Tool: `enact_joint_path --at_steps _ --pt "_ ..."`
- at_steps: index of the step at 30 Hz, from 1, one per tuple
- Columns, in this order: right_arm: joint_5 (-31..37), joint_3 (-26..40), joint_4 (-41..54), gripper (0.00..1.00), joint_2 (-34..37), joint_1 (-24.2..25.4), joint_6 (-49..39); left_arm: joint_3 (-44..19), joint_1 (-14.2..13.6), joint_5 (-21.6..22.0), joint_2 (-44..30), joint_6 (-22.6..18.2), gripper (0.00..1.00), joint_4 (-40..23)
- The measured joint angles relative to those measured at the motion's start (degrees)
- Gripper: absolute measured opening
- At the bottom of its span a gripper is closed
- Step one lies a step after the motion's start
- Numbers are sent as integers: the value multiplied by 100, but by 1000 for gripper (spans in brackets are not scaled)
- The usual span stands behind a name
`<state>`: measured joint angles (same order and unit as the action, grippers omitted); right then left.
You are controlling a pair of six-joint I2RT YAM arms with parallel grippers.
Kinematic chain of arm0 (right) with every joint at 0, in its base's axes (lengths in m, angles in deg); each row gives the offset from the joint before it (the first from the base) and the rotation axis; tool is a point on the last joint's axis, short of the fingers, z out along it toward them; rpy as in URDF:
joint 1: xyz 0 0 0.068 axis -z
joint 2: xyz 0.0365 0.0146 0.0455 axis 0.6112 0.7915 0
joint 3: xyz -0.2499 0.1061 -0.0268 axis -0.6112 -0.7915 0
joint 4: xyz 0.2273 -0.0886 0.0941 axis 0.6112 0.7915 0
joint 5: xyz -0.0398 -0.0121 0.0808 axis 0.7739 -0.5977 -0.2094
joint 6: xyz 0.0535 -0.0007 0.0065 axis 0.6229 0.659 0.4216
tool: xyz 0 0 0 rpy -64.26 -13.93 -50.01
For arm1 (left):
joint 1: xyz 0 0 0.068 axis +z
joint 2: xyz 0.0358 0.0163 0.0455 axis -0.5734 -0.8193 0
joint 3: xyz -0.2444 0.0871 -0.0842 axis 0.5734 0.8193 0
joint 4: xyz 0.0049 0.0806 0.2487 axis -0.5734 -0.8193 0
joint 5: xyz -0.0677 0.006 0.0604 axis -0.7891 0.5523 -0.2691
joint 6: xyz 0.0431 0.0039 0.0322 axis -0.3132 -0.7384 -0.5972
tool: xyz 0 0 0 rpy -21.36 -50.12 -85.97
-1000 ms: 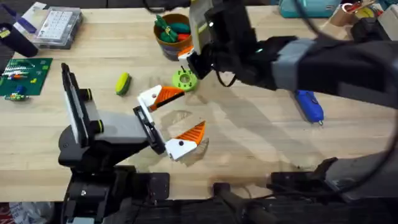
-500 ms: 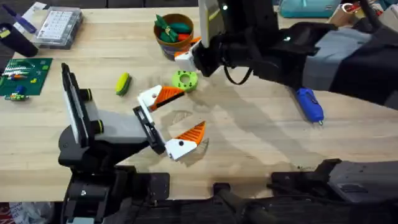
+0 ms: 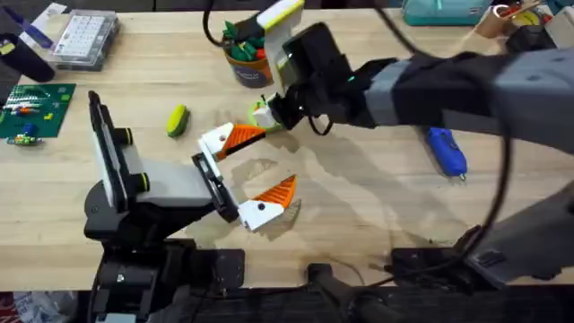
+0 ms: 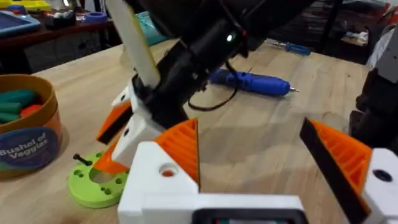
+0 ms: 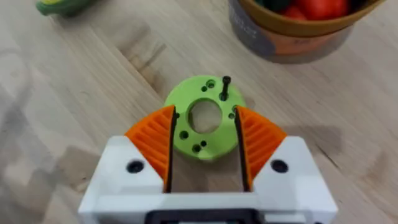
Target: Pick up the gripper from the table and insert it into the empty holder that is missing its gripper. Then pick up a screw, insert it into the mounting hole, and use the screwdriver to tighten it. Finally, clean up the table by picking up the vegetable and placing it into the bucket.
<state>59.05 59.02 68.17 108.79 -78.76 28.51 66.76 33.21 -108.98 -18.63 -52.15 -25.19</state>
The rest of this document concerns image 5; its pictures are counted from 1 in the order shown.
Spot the green disc with holes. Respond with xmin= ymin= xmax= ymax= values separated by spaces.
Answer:
xmin=164 ymin=75 xmax=247 ymax=161

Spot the green toy vegetable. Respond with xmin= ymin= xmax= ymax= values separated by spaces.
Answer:
xmin=35 ymin=0 xmax=94 ymax=17

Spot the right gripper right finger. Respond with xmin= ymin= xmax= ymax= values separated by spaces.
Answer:
xmin=233 ymin=105 xmax=339 ymax=224

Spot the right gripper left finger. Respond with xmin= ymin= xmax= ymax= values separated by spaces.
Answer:
xmin=77 ymin=105 xmax=177 ymax=224

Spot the black screw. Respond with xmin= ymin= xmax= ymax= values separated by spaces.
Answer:
xmin=220 ymin=75 xmax=232 ymax=101

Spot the tub of toy vegetables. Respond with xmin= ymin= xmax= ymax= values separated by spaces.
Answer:
xmin=228 ymin=0 xmax=386 ymax=65

